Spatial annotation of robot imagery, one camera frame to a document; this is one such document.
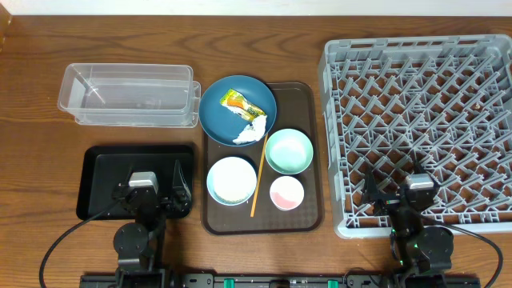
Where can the black rectangular tray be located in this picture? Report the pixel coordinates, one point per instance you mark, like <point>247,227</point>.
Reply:
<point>105,167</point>

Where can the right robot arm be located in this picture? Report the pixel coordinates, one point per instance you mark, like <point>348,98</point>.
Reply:
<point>422,250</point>

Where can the clear plastic waste bin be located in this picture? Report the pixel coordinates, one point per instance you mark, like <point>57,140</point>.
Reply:
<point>128,94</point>

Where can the white rice pile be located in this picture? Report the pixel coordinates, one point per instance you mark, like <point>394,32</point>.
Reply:
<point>233,182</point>

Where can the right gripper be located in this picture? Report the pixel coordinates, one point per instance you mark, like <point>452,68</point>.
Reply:
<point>372,196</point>

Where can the pink white cup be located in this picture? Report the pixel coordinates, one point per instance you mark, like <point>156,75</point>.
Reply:
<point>286,193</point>

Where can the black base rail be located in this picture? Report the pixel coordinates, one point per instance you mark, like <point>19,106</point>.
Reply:
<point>234,281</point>

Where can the dark blue plate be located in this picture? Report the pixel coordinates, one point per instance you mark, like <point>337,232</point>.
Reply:
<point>221,124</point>

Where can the yellow green snack wrapper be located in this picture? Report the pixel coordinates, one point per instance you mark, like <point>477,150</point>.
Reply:
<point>239,105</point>

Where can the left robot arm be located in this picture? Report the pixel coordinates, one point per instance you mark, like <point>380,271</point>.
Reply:
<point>139,244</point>

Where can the wooden chopstick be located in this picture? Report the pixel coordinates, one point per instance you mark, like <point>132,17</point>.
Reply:
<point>259,177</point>

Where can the white tissue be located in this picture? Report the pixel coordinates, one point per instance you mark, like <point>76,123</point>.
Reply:
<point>252,132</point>

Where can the grey dishwasher rack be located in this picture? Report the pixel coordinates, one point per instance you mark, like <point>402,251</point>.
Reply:
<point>443,102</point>

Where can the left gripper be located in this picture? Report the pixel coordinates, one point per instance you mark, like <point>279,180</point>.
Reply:
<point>181,196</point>

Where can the brown serving tray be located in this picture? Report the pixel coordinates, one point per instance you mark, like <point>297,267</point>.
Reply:
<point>295,103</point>

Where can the mint green bowl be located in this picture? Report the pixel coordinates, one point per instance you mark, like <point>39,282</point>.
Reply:
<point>289,151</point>

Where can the light blue bowl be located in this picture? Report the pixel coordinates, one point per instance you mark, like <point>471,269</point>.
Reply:
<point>231,181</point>

